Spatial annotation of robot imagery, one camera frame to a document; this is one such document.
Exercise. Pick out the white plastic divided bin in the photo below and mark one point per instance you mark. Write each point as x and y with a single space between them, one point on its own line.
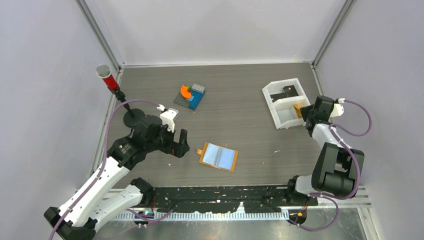
282 112

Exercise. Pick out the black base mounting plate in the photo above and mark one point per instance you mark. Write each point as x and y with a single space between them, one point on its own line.
225 199

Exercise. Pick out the orange leather card holder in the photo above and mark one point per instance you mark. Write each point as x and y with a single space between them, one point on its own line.
218 157

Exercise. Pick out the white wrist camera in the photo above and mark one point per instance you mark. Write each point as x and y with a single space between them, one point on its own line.
338 108
168 118

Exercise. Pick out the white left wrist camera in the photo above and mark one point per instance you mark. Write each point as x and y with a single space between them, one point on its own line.
168 118

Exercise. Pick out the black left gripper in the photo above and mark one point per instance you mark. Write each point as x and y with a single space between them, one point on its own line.
172 147

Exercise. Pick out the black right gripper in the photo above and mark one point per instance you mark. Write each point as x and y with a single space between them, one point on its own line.
304 110

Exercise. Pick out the toy brick assembly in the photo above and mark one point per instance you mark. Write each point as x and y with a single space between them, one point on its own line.
190 96

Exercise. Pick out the white slotted cable duct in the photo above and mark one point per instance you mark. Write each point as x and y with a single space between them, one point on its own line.
238 215

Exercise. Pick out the black microphone stand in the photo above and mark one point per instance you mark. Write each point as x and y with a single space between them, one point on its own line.
133 115

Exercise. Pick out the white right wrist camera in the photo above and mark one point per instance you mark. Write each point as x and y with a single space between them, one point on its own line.
338 108

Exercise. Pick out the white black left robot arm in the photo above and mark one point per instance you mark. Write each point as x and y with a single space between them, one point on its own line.
85 212

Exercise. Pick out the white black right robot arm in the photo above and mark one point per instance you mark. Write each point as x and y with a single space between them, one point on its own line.
338 168

